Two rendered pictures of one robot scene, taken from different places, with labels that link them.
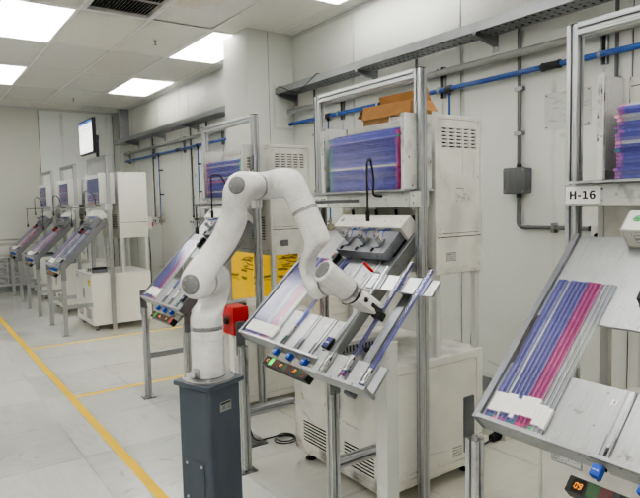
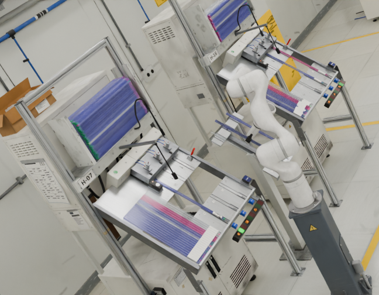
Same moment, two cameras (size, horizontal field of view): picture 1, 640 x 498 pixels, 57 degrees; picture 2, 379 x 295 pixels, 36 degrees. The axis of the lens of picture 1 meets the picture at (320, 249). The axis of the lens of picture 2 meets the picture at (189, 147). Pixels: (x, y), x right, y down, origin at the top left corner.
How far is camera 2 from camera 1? 4.38 m
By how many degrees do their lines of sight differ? 96
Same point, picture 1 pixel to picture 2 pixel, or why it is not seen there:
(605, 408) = (303, 88)
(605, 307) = not seen: hidden behind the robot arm
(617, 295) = not seen: hidden behind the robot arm
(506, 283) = (13, 247)
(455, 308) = not seen: outside the picture
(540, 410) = (303, 102)
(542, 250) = (20, 202)
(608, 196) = (219, 50)
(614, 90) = (191, 13)
